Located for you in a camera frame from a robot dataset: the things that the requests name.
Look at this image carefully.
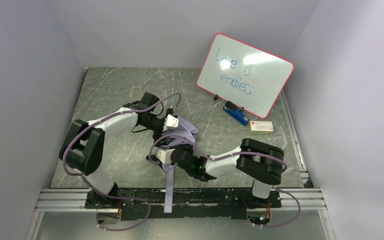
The lilac and black folding umbrella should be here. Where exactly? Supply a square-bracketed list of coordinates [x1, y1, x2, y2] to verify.
[152, 116, 199, 214]

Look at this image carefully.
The lilac left arm cable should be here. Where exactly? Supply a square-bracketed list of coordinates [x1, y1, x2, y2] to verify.
[61, 92, 152, 232]

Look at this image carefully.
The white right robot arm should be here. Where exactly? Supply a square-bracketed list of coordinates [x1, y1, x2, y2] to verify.
[170, 138, 288, 199]

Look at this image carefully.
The blue whiteboard eraser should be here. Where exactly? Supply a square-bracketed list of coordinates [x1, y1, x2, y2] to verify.
[223, 101, 249, 127]

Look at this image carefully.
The white paper box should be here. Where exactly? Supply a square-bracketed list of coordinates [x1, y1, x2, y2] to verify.
[249, 120, 274, 133]

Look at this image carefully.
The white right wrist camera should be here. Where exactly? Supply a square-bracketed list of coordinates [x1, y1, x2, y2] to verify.
[155, 148, 175, 165]

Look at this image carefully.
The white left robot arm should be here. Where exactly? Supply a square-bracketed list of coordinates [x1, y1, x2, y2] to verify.
[59, 92, 179, 199]

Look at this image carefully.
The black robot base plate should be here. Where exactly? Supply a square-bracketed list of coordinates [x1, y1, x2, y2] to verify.
[84, 187, 282, 221]

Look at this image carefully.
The red framed whiteboard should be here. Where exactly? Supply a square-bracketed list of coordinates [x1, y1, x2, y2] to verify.
[196, 33, 295, 119]

